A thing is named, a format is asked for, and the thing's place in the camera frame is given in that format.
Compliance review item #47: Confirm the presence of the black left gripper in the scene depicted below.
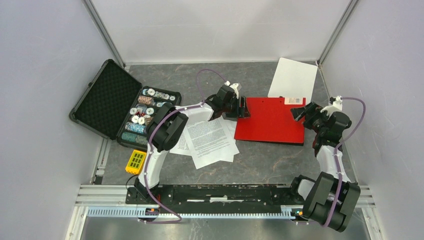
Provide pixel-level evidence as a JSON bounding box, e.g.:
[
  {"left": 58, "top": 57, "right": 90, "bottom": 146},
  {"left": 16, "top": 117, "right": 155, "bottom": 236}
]
[{"left": 222, "top": 96, "right": 252, "bottom": 119}]

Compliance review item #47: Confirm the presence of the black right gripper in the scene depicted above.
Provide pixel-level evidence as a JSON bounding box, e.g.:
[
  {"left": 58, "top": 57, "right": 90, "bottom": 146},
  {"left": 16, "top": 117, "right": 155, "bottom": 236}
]
[{"left": 288, "top": 101, "right": 331, "bottom": 135}]

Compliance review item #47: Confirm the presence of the red folder black inside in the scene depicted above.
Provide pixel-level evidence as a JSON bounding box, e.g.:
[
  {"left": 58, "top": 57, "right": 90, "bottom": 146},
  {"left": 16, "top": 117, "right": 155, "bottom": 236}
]
[{"left": 234, "top": 97, "right": 306, "bottom": 146}]

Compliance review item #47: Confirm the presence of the printed text paper sheet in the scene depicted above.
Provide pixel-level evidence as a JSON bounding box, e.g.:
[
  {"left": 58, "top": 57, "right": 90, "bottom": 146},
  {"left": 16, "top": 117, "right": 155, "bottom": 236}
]
[{"left": 183, "top": 117, "right": 240, "bottom": 169}]

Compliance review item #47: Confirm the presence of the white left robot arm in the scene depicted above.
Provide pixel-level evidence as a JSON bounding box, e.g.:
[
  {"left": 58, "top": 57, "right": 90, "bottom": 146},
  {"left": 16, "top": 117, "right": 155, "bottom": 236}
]
[{"left": 134, "top": 81, "right": 250, "bottom": 204}]

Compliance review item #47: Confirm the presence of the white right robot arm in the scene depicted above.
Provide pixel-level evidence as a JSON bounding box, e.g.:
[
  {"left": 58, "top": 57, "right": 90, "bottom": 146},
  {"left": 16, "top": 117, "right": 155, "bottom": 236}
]
[{"left": 288, "top": 102, "right": 361, "bottom": 232}]

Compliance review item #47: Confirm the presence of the white clipboard metal clip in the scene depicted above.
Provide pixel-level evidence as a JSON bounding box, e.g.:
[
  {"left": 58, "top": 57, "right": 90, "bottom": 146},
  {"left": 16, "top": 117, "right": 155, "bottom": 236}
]
[{"left": 267, "top": 57, "right": 318, "bottom": 104}]

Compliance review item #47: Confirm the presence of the blank white paper sheet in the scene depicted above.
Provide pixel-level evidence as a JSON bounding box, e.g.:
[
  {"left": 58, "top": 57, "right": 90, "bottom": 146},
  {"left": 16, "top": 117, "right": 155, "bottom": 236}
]
[{"left": 169, "top": 133, "right": 192, "bottom": 156}]

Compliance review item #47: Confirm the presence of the yellow box with green cells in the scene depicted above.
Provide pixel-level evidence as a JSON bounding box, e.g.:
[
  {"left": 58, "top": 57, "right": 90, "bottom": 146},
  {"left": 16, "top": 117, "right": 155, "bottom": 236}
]
[{"left": 125, "top": 150, "right": 147, "bottom": 175}]

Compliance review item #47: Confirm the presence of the black poker chip case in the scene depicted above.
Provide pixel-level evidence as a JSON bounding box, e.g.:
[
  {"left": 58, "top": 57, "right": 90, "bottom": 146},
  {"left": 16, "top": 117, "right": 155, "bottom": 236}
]
[{"left": 69, "top": 59, "right": 182, "bottom": 151}]

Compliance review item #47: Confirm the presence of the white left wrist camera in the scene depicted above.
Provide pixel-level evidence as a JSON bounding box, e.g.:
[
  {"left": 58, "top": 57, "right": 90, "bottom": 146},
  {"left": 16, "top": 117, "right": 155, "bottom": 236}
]
[{"left": 224, "top": 80, "right": 241, "bottom": 99}]

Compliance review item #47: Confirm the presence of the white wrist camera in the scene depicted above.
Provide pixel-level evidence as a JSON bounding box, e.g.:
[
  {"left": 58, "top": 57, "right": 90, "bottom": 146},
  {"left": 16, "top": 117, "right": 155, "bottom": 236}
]
[
  {"left": 224, "top": 80, "right": 241, "bottom": 99},
  {"left": 320, "top": 95, "right": 343, "bottom": 117}
]

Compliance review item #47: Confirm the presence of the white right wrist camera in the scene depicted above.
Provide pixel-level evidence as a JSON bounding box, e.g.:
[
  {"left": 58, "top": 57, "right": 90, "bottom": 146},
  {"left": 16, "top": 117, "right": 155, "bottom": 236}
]
[{"left": 320, "top": 95, "right": 343, "bottom": 117}]

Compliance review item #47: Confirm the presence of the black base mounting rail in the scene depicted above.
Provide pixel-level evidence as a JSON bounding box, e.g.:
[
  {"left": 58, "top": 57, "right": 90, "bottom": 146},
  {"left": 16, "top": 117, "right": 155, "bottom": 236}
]
[{"left": 125, "top": 184, "right": 312, "bottom": 215}]

